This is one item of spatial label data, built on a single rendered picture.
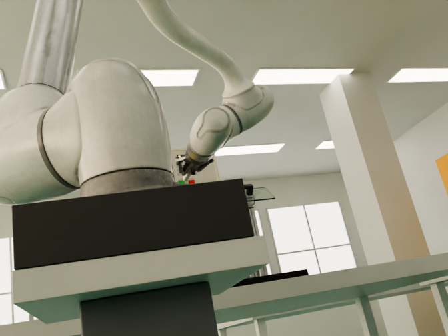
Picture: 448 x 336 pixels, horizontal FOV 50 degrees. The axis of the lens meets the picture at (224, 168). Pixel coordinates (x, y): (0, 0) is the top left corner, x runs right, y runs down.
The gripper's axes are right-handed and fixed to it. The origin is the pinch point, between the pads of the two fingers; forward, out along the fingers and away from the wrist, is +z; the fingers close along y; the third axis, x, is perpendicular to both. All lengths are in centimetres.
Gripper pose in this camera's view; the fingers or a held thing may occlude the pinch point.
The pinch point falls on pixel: (187, 173)
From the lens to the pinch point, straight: 166.0
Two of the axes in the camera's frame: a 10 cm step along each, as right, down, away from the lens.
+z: -2.7, 3.7, 8.9
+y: 9.5, -0.7, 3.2
